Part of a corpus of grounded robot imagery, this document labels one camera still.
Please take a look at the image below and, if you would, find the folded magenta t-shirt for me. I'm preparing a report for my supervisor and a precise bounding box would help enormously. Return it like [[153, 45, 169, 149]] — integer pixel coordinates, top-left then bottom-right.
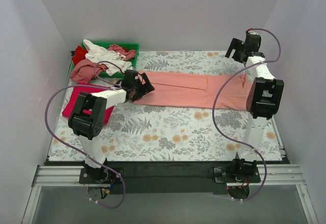
[[62, 82, 115, 127]]

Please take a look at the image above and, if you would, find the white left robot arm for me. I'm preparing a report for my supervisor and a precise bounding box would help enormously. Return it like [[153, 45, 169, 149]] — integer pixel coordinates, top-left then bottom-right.
[[68, 70, 155, 183]]

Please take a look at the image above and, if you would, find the dusty pink crumpled t-shirt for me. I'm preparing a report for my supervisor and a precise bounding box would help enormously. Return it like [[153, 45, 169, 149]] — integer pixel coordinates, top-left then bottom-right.
[[70, 59, 107, 83]]

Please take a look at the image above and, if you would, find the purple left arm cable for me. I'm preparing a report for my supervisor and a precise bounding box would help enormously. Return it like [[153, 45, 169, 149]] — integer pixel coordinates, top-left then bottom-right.
[[45, 61, 126, 209]]

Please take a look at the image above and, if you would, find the floral patterned table mat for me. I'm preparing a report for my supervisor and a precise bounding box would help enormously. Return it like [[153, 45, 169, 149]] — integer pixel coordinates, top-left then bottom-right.
[[48, 50, 284, 161]]

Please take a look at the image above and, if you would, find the white crumpled t-shirt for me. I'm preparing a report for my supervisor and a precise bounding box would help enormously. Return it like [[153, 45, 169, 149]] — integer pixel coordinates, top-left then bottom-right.
[[83, 39, 132, 76]]

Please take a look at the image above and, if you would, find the salmon pink t-shirt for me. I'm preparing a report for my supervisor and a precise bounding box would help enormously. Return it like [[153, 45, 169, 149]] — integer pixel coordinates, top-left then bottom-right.
[[134, 71, 252, 110]]

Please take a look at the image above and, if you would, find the mauve crumpled t-shirt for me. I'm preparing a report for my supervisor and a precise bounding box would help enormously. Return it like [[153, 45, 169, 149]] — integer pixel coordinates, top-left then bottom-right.
[[108, 44, 137, 61]]

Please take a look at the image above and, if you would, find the green plastic bin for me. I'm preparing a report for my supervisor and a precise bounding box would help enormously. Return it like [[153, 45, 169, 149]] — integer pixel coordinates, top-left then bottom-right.
[[72, 39, 140, 78]]

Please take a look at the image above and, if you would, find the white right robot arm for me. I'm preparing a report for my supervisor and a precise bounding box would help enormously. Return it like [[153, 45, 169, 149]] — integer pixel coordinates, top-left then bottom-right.
[[226, 28, 284, 182]]

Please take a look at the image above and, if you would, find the red crumpled t-shirt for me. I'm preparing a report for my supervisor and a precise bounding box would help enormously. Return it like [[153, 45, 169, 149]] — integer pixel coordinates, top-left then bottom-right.
[[71, 46, 88, 66]]

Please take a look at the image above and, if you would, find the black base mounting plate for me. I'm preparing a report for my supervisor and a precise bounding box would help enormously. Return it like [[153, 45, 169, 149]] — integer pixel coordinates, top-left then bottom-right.
[[79, 159, 262, 194]]

